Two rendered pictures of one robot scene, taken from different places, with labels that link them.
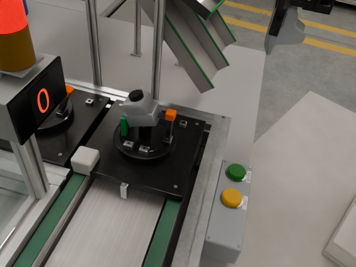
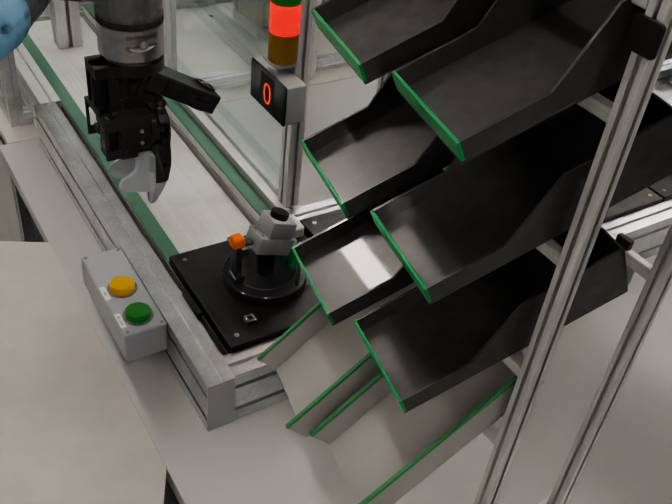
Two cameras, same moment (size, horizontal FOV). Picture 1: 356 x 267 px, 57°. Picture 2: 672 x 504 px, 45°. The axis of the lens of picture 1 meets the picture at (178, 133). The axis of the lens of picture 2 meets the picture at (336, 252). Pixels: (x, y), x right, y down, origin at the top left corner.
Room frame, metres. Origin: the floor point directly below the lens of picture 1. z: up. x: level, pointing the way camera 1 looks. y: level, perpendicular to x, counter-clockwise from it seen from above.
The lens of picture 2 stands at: (1.31, -0.58, 1.86)
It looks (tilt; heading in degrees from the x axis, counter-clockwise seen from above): 39 degrees down; 134
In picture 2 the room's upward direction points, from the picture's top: 7 degrees clockwise
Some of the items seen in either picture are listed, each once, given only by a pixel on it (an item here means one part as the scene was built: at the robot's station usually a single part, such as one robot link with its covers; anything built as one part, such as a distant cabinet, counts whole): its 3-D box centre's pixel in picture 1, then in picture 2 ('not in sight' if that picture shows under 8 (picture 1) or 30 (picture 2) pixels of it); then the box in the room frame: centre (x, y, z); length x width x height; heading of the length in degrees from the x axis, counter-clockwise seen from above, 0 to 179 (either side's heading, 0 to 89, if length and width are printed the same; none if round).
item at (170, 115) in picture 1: (165, 124); (241, 254); (0.51, 0.03, 1.04); 0.04 x 0.02 x 0.08; 80
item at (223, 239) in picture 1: (228, 206); (123, 301); (0.40, -0.13, 0.93); 0.21 x 0.07 x 0.06; 170
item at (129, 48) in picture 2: not in sight; (132, 38); (0.53, -0.15, 1.45); 0.08 x 0.08 x 0.05
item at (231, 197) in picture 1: (231, 198); (122, 287); (0.40, -0.13, 0.96); 0.04 x 0.04 x 0.02
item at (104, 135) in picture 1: (144, 144); (264, 282); (0.52, 0.07, 0.96); 0.24 x 0.24 x 0.02; 80
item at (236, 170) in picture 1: (236, 172); (137, 314); (0.46, -0.14, 0.96); 0.04 x 0.04 x 0.02
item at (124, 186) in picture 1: (124, 190); not in sight; (0.39, 0.09, 0.95); 0.01 x 0.01 x 0.04; 80
